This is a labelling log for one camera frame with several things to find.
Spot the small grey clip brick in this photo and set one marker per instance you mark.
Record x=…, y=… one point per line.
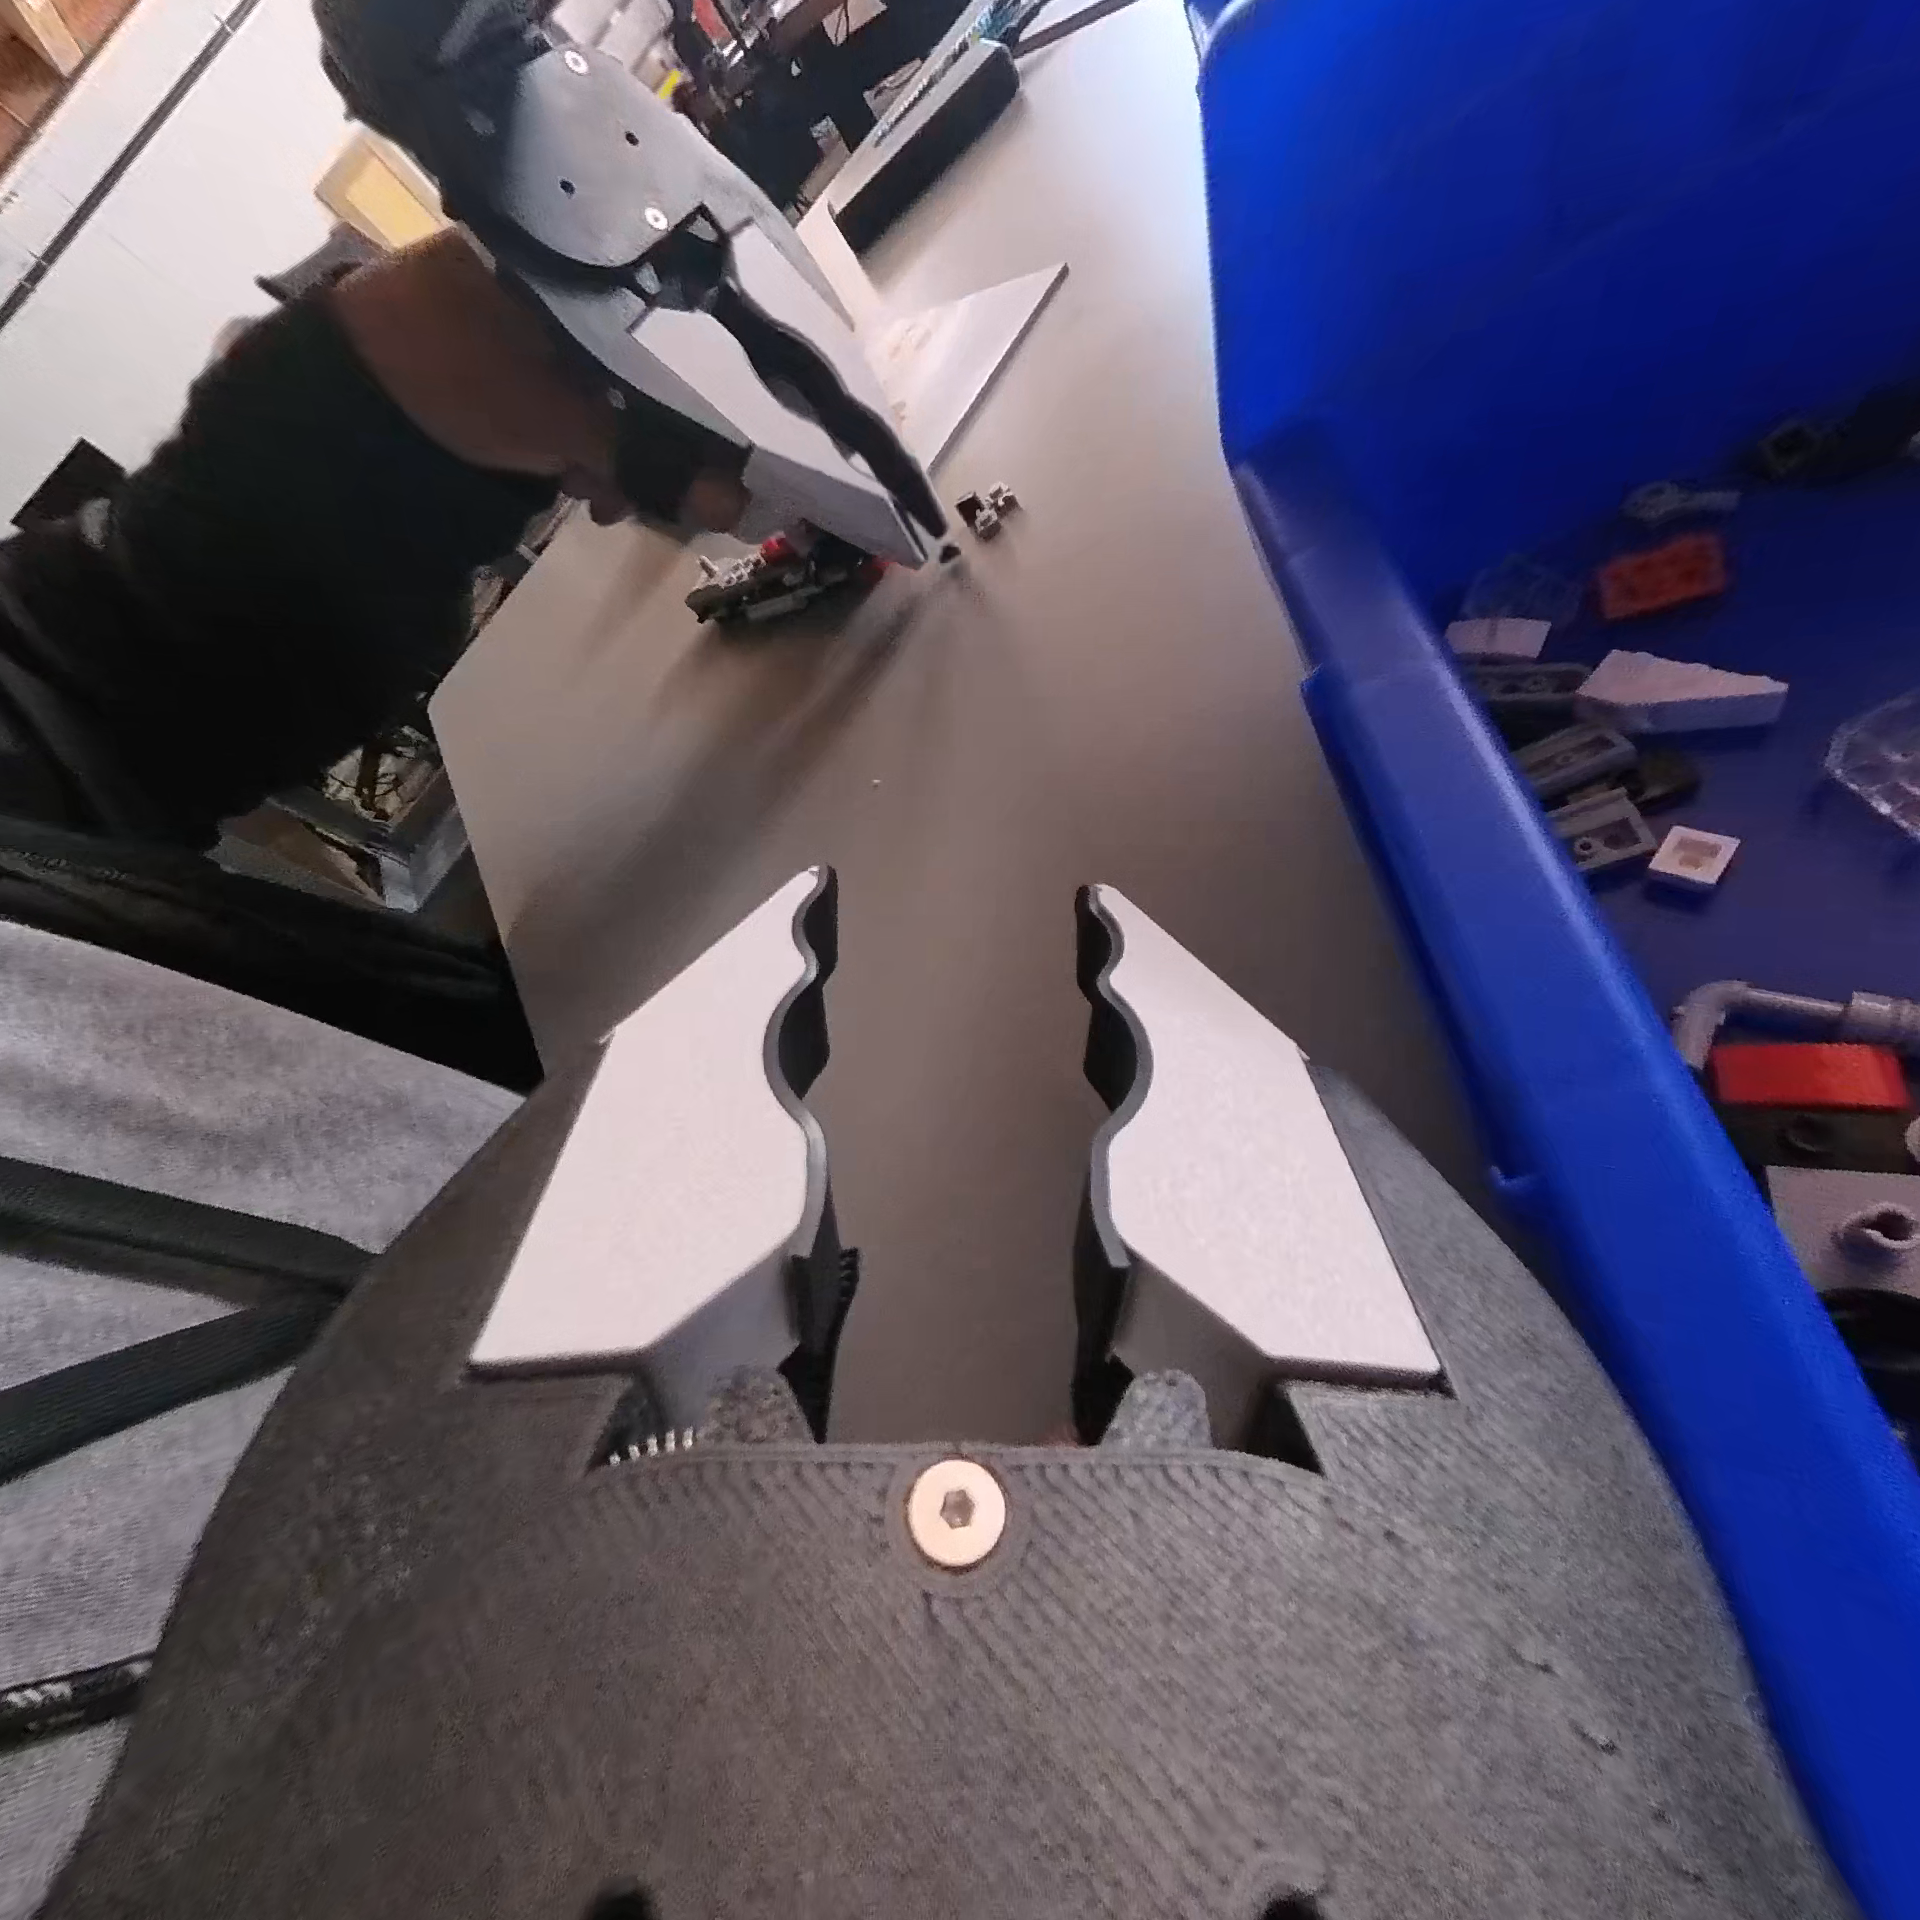
x=972, y=512

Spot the pile of white grey bricks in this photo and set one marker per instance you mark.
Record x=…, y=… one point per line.
x=1680, y=693

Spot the instruction booklet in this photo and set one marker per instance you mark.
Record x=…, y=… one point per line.
x=961, y=360

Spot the grey sweatshirt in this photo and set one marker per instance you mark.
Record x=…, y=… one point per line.
x=182, y=1079

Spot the black box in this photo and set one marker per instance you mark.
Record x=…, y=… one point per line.
x=930, y=135

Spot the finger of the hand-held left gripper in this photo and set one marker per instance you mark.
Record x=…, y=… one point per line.
x=751, y=434
x=818, y=276

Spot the blue plastic bin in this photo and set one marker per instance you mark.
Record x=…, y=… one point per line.
x=1501, y=224

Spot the person's left hand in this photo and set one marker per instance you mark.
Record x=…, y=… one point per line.
x=465, y=360

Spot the yellowish box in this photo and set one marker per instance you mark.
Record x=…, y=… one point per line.
x=376, y=187

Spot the partly built brick vehicle model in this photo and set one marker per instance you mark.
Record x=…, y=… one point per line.
x=758, y=592

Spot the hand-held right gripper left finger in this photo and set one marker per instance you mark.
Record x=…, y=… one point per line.
x=674, y=1185

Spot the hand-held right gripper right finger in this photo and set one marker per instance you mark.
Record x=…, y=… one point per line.
x=1261, y=1200

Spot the person's left forearm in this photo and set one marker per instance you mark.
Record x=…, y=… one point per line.
x=270, y=569

